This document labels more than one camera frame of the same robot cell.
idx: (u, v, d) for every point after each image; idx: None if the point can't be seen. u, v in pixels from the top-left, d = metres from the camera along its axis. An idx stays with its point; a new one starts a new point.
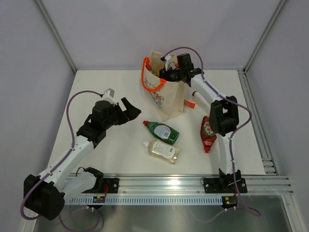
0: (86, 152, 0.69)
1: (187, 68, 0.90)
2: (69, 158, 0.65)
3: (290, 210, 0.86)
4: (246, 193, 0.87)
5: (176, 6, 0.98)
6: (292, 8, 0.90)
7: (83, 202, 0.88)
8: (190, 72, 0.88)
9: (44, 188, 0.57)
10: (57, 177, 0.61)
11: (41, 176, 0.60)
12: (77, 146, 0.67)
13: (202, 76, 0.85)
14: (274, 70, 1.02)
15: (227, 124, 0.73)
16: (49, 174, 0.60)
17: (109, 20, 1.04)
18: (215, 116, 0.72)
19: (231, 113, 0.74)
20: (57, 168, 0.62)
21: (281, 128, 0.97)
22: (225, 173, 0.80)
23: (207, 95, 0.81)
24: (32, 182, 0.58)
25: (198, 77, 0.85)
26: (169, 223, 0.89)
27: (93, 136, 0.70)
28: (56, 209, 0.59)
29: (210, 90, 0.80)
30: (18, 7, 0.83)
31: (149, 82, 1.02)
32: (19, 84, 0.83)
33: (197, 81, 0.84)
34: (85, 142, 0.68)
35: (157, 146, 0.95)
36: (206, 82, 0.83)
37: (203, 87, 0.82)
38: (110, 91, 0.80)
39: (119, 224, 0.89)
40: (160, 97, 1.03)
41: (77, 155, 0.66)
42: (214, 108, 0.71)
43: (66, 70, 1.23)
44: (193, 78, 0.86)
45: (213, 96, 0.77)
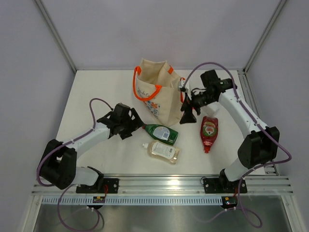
0: (101, 137, 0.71)
1: (213, 82, 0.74)
2: (90, 135, 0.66)
3: (290, 210, 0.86)
4: (245, 193, 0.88)
5: (175, 6, 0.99)
6: (291, 8, 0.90)
7: (83, 202, 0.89)
8: (219, 84, 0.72)
9: (65, 152, 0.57)
10: (78, 146, 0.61)
11: (64, 142, 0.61)
12: (97, 128, 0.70)
13: (236, 93, 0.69)
14: (273, 70, 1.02)
15: (261, 160, 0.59)
16: (71, 141, 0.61)
17: (109, 20, 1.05)
18: (251, 151, 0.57)
19: (269, 147, 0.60)
20: (79, 139, 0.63)
21: (280, 127, 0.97)
22: (229, 180, 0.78)
23: (241, 120, 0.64)
24: (54, 145, 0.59)
25: (229, 94, 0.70)
26: (169, 223, 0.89)
27: (112, 124, 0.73)
28: (67, 178, 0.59)
29: (245, 114, 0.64)
30: (18, 8, 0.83)
31: (143, 91, 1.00)
32: (19, 83, 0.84)
33: (229, 99, 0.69)
34: (104, 127, 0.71)
35: (156, 147, 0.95)
36: (240, 102, 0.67)
37: (237, 108, 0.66)
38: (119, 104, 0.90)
39: (119, 224, 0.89)
40: (156, 106, 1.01)
41: (96, 135, 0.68)
42: (252, 143, 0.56)
43: (66, 70, 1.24)
44: (223, 94, 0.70)
45: (250, 124, 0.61)
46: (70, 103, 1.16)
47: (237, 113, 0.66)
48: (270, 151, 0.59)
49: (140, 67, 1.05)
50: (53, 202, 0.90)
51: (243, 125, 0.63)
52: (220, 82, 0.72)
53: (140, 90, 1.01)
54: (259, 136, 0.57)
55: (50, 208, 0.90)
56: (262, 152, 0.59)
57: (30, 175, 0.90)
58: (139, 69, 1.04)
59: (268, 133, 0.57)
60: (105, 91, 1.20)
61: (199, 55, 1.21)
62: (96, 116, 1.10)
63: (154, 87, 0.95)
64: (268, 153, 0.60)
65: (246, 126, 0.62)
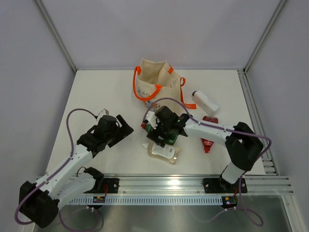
0: (83, 162, 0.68)
1: (171, 121, 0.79)
2: (66, 167, 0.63)
3: (289, 210, 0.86)
4: (245, 193, 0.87)
5: (175, 6, 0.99)
6: (291, 8, 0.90)
7: (83, 202, 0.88)
8: (178, 123, 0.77)
9: (38, 196, 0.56)
10: (52, 185, 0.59)
11: (37, 183, 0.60)
12: (75, 155, 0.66)
13: (193, 119, 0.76)
14: (273, 70, 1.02)
15: (254, 155, 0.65)
16: (45, 182, 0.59)
17: (109, 20, 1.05)
18: (237, 153, 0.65)
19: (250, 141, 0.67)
20: (54, 177, 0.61)
21: (280, 127, 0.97)
22: (231, 182, 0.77)
23: (212, 137, 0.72)
24: (28, 188, 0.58)
25: (189, 123, 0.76)
26: (169, 223, 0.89)
27: (93, 145, 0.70)
28: (49, 216, 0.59)
29: (213, 129, 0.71)
30: (18, 8, 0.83)
31: (143, 91, 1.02)
32: (19, 83, 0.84)
33: (192, 127, 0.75)
34: (84, 152, 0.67)
35: (156, 147, 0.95)
36: (203, 123, 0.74)
37: (204, 130, 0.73)
38: (105, 110, 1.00)
39: (119, 224, 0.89)
40: (156, 106, 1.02)
41: (74, 166, 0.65)
42: (231, 146, 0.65)
43: (66, 70, 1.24)
44: (186, 127, 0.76)
45: (220, 134, 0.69)
46: (70, 103, 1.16)
47: (209, 134, 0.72)
48: (254, 144, 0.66)
49: (140, 67, 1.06)
50: None
51: (216, 138, 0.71)
52: (178, 120, 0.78)
53: (140, 90, 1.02)
54: (234, 137, 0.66)
55: None
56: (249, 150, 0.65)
57: (30, 175, 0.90)
58: (140, 69, 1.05)
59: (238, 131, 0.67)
60: (105, 91, 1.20)
61: (199, 56, 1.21)
62: (95, 117, 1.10)
63: (154, 87, 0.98)
64: (255, 146, 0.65)
65: (220, 137, 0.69)
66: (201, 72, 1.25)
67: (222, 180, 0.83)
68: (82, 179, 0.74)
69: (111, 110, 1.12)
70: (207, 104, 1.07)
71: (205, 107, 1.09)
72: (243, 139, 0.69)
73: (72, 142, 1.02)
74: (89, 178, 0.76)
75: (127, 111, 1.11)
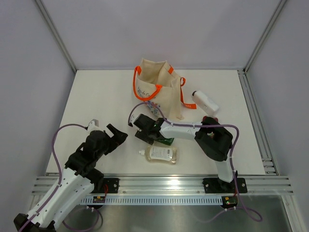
0: (73, 186, 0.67)
1: (148, 127, 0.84)
2: (55, 195, 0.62)
3: (290, 210, 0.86)
4: (246, 193, 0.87)
5: (175, 6, 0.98)
6: (291, 8, 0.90)
7: (83, 202, 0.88)
8: (155, 127, 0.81)
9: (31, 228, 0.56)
10: (43, 216, 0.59)
11: (29, 216, 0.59)
12: (63, 181, 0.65)
13: (167, 121, 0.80)
14: (274, 70, 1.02)
15: (225, 146, 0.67)
16: (35, 214, 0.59)
17: (109, 20, 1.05)
18: (207, 146, 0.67)
19: (219, 133, 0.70)
20: (44, 207, 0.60)
21: (281, 127, 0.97)
22: (229, 181, 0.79)
23: (187, 136, 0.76)
24: (21, 221, 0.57)
25: (164, 125, 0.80)
26: (169, 223, 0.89)
27: (82, 165, 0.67)
28: None
29: (183, 128, 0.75)
30: (18, 8, 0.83)
31: (143, 91, 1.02)
32: (19, 83, 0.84)
33: (167, 129, 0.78)
34: (72, 177, 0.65)
35: (154, 152, 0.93)
36: (175, 124, 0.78)
37: (178, 130, 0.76)
38: (94, 121, 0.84)
39: (119, 224, 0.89)
40: (156, 106, 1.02)
41: (64, 192, 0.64)
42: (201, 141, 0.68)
43: (66, 70, 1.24)
44: (161, 130, 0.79)
45: (190, 131, 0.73)
46: (70, 103, 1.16)
47: (183, 134, 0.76)
48: (223, 135, 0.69)
49: (140, 67, 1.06)
50: None
51: (189, 135, 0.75)
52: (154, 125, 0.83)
53: (140, 90, 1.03)
54: (202, 132, 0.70)
55: None
56: (219, 141, 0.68)
57: (30, 175, 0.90)
58: (140, 69, 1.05)
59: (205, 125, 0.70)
60: (104, 91, 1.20)
61: (199, 56, 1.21)
62: (96, 117, 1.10)
63: (154, 86, 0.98)
64: (225, 137, 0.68)
65: (191, 135, 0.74)
66: (201, 72, 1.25)
67: (222, 181, 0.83)
68: (79, 187, 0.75)
69: (111, 110, 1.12)
70: (208, 104, 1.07)
71: (205, 107, 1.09)
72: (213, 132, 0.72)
73: (73, 143, 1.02)
74: (86, 184, 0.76)
75: (127, 111, 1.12)
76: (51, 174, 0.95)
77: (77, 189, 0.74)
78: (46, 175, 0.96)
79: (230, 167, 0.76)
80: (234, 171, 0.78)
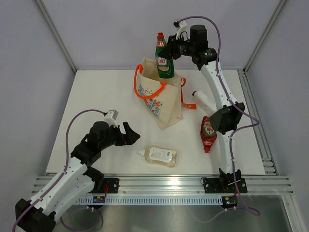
0: (77, 176, 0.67)
1: (200, 47, 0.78)
2: (60, 183, 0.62)
3: (290, 210, 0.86)
4: (245, 193, 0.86)
5: (175, 6, 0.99)
6: (290, 8, 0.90)
7: (83, 202, 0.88)
8: (204, 56, 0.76)
9: (33, 214, 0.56)
10: (47, 201, 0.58)
11: (32, 201, 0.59)
12: (69, 169, 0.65)
13: (217, 65, 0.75)
14: (273, 70, 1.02)
15: (226, 125, 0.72)
16: (38, 199, 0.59)
17: (109, 20, 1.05)
18: (218, 119, 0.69)
19: (235, 116, 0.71)
20: (48, 194, 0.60)
21: (281, 127, 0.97)
22: (225, 173, 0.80)
23: (216, 94, 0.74)
24: (22, 207, 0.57)
25: (211, 66, 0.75)
26: (169, 223, 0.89)
27: (88, 156, 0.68)
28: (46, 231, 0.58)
29: (220, 89, 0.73)
30: (18, 9, 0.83)
31: (146, 89, 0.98)
32: (20, 84, 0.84)
33: (209, 72, 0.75)
34: (78, 166, 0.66)
35: (153, 153, 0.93)
36: (219, 78, 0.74)
37: (214, 82, 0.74)
38: (114, 112, 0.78)
39: (119, 224, 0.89)
40: (158, 104, 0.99)
41: (69, 180, 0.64)
42: (221, 113, 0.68)
43: (66, 70, 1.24)
44: (206, 65, 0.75)
45: (223, 99, 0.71)
46: (69, 103, 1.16)
47: (213, 85, 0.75)
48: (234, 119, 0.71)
49: (142, 65, 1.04)
50: None
51: (217, 96, 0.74)
52: (205, 52, 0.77)
53: (142, 88, 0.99)
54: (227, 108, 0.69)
55: None
56: (229, 120, 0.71)
57: (30, 175, 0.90)
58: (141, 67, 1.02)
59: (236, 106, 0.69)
60: (104, 91, 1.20)
61: None
62: (96, 117, 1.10)
63: (158, 83, 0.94)
64: (232, 121, 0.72)
65: (219, 100, 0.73)
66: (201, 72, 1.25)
67: (222, 174, 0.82)
68: (80, 183, 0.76)
69: None
70: (207, 104, 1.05)
71: (205, 107, 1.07)
72: None
73: (73, 142, 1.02)
74: (88, 181, 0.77)
75: (127, 111, 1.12)
76: (51, 174, 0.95)
77: (78, 185, 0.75)
78: (46, 175, 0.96)
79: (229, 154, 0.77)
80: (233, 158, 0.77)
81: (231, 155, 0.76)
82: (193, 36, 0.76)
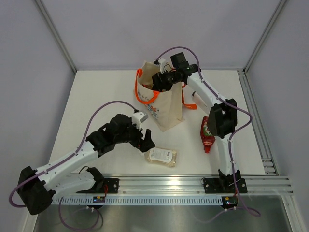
0: (87, 160, 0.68)
1: (182, 65, 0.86)
2: (68, 162, 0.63)
3: (290, 210, 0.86)
4: (245, 193, 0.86)
5: (175, 6, 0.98)
6: (291, 8, 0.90)
7: (83, 202, 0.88)
8: (187, 69, 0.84)
9: (35, 184, 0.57)
10: (51, 176, 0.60)
11: (37, 172, 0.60)
12: (80, 152, 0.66)
13: (200, 74, 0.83)
14: (273, 70, 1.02)
15: (226, 126, 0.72)
16: (44, 172, 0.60)
17: (109, 20, 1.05)
18: (215, 120, 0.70)
19: (231, 115, 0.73)
20: (54, 169, 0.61)
21: (281, 127, 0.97)
22: (226, 174, 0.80)
23: (206, 98, 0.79)
24: (27, 174, 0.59)
25: (195, 76, 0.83)
26: (169, 223, 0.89)
27: (101, 145, 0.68)
28: (41, 206, 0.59)
29: (209, 92, 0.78)
30: (18, 8, 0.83)
31: (143, 95, 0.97)
32: (19, 83, 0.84)
33: (195, 81, 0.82)
34: (90, 150, 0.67)
35: (153, 153, 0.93)
36: (204, 82, 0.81)
37: (201, 88, 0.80)
38: (144, 115, 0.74)
39: (119, 224, 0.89)
40: (155, 110, 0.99)
41: (77, 161, 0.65)
42: (215, 112, 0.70)
43: (66, 70, 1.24)
44: (190, 76, 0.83)
45: (213, 99, 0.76)
46: (69, 103, 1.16)
47: (201, 91, 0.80)
48: (231, 119, 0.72)
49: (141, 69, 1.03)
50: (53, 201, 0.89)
51: (208, 101, 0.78)
52: (187, 67, 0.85)
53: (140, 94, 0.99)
54: (219, 107, 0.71)
55: (50, 209, 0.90)
56: (226, 120, 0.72)
57: None
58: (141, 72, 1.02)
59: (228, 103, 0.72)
60: (104, 91, 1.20)
61: (198, 55, 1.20)
62: (94, 117, 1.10)
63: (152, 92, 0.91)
64: (231, 121, 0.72)
65: (210, 101, 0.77)
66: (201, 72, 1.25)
67: (222, 175, 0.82)
68: (82, 177, 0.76)
69: (111, 110, 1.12)
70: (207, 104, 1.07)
71: (205, 107, 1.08)
72: (225, 111, 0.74)
73: (73, 143, 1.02)
74: (90, 178, 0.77)
75: (127, 111, 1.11)
76: None
77: (81, 177, 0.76)
78: None
79: (229, 157, 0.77)
80: (232, 162, 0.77)
81: (230, 156, 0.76)
82: (174, 61, 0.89)
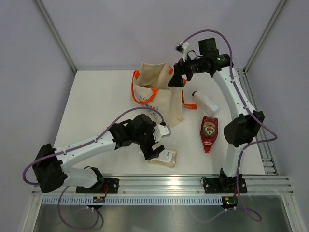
0: (103, 150, 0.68)
1: (211, 54, 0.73)
2: (87, 148, 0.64)
3: (290, 210, 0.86)
4: (245, 193, 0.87)
5: (175, 6, 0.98)
6: (291, 8, 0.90)
7: (83, 202, 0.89)
8: (216, 59, 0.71)
9: (52, 164, 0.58)
10: (68, 158, 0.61)
11: (56, 151, 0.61)
12: (100, 140, 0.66)
13: (231, 71, 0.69)
14: (273, 70, 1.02)
15: (243, 138, 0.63)
16: (63, 152, 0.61)
17: (109, 20, 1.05)
18: (235, 132, 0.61)
19: (253, 127, 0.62)
20: (72, 151, 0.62)
21: (281, 127, 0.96)
22: (228, 176, 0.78)
23: (231, 102, 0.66)
24: (47, 151, 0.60)
25: (225, 73, 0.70)
26: (169, 223, 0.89)
27: (120, 137, 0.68)
28: (51, 186, 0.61)
29: (236, 96, 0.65)
30: (18, 8, 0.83)
31: (141, 95, 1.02)
32: (19, 83, 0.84)
33: (223, 79, 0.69)
34: (109, 141, 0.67)
35: None
36: (234, 83, 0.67)
37: (229, 90, 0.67)
38: (167, 132, 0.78)
39: (119, 224, 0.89)
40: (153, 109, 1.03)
41: (95, 149, 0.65)
42: (238, 125, 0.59)
43: (66, 70, 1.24)
44: (219, 71, 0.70)
45: (239, 107, 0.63)
46: (69, 103, 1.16)
47: (227, 92, 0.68)
48: (252, 132, 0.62)
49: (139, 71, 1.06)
50: (53, 202, 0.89)
51: (231, 106, 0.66)
52: (217, 58, 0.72)
53: (138, 94, 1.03)
54: (245, 119, 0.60)
55: (50, 209, 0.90)
56: (246, 132, 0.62)
57: (30, 175, 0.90)
58: (137, 73, 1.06)
59: (255, 116, 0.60)
60: (104, 91, 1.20)
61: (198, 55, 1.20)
62: (94, 117, 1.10)
63: (150, 90, 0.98)
64: (250, 133, 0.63)
65: (234, 108, 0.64)
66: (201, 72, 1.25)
67: (222, 174, 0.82)
68: (88, 173, 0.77)
69: (111, 110, 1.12)
70: (206, 103, 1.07)
71: (205, 107, 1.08)
72: None
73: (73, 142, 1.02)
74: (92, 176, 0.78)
75: (127, 111, 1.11)
76: None
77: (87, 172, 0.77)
78: None
79: (236, 163, 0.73)
80: (238, 168, 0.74)
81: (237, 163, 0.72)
82: (202, 48, 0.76)
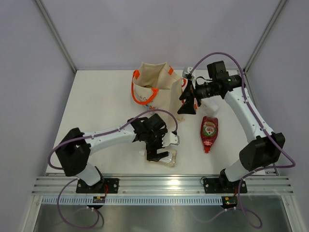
0: (124, 139, 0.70)
1: (221, 76, 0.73)
2: (111, 135, 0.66)
3: (290, 210, 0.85)
4: (245, 193, 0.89)
5: (175, 6, 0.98)
6: (290, 8, 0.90)
7: (83, 202, 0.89)
8: (227, 81, 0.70)
9: (80, 146, 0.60)
10: (95, 142, 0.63)
11: (85, 135, 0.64)
12: (122, 129, 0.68)
13: (245, 92, 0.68)
14: (273, 70, 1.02)
15: (261, 164, 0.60)
16: (91, 136, 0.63)
17: (109, 20, 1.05)
18: (253, 155, 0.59)
19: (272, 152, 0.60)
20: (100, 136, 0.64)
21: (280, 128, 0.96)
22: (228, 180, 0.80)
23: (245, 123, 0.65)
24: (74, 135, 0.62)
25: (237, 93, 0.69)
26: (169, 223, 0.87)
27: (139, 130, 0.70)
28: (76, 169, 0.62)
29: (252, 118, 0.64)
30: (18, 8, 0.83)
31: (140, 95, 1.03)
32: (19, 84, 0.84)
33: (236, 100, 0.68)
34: (131, 132, 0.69)
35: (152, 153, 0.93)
36: (248, 104, 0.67)
37: (244, 111, 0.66)
38: (176, 141, 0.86)
39: (119, 225, 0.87)
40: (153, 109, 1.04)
41: (118, 137, 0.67)
42: (255, 148, 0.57)
43: (66, 70, 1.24)
44: (231, 93, 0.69)
45: (255, 129, 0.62)
46: (69, 103, 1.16)
47: (242, 113, 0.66)
48: (271, 156, 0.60)
49: (139, 71, 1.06)
50: (53, 202, 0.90)
51: (247, 127, 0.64)
52: (229, 79, 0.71)
53: (137, 94, 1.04)
54: (262, 141, 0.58)
55: (50, 209, 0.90)
56: (265, 156, 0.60)
57: (30, 175, 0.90)
58: (137, 73, 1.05)
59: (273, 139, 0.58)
60: (104, 91, 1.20)
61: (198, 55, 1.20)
62: (94, 117, 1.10)
63: (150, 90, 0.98)
64: (269, 158, 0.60)
65: (251, 130, 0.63)
66: (201, 73, 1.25)
67: (222, 174, 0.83)
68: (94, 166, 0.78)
69: (111, 110, 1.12)
70: (206, 103, 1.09)
71: (204, 107, 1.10)
72: None
73: None
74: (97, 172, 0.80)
75: (127, 112, 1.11)
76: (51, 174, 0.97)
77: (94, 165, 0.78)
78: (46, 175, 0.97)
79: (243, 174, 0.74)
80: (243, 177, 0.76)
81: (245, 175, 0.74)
82: (211, 71, 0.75)
